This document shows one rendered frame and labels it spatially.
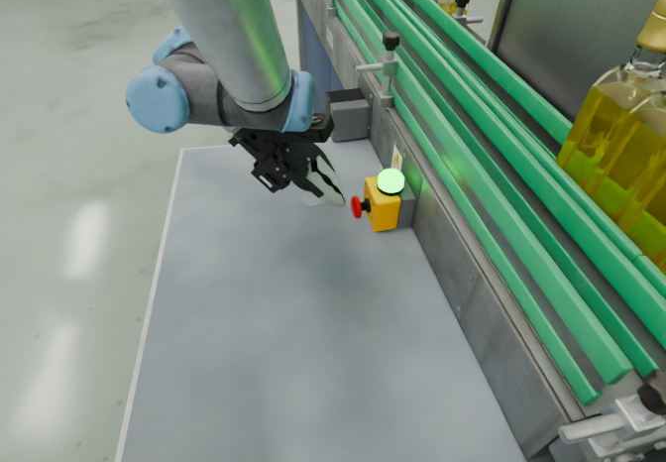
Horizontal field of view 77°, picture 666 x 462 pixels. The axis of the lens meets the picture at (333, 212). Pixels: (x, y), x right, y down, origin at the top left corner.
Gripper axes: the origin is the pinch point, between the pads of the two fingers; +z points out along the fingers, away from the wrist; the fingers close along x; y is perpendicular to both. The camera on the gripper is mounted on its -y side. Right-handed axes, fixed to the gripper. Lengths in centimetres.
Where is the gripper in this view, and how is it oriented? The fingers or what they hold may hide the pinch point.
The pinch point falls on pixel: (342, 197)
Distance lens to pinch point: 70.8
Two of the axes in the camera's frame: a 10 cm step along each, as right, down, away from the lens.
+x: -3.0, 6.8, -6.7
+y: -6.8, 3.5, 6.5
